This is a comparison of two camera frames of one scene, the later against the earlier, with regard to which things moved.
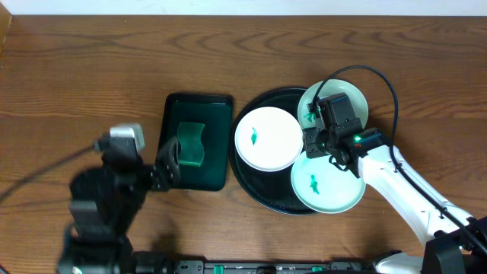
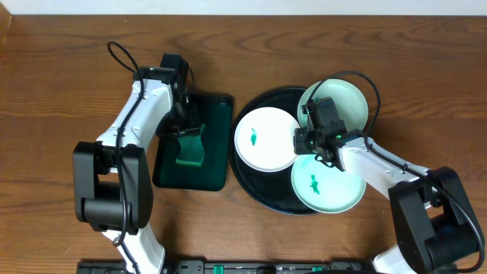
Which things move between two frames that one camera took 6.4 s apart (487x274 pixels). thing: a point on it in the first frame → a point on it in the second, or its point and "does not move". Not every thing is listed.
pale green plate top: [307, 119] does not move
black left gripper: [156, 176] → [186, 132]
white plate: [268, 139] does not move
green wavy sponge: [192, 147] does not move
